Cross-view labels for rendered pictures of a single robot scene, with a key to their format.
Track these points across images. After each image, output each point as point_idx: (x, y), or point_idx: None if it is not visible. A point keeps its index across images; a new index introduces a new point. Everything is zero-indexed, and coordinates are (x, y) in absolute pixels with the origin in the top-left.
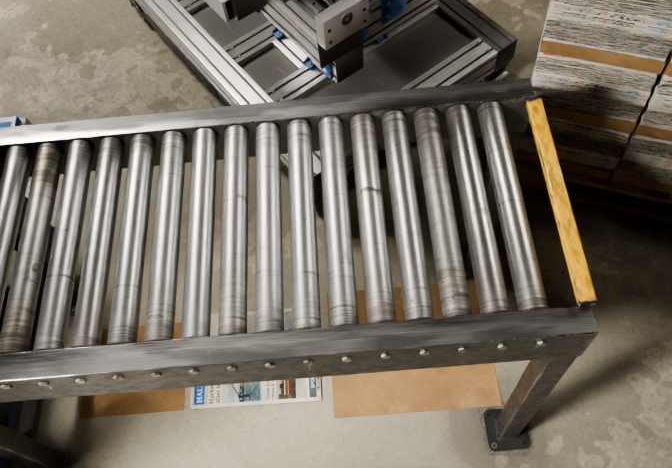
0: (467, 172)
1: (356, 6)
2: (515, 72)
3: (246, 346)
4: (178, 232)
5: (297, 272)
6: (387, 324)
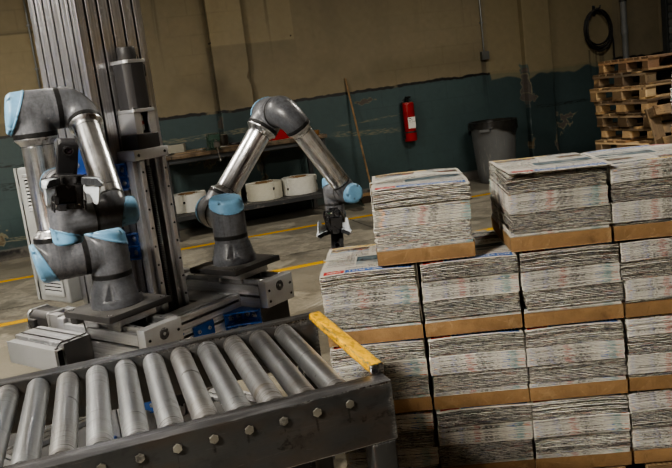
0: (270, 349)
1: (171, 324)
2: (343, 457)
3: (77, 453)
4: (9, 428)
5: (126, 414)
6: (212, 415)
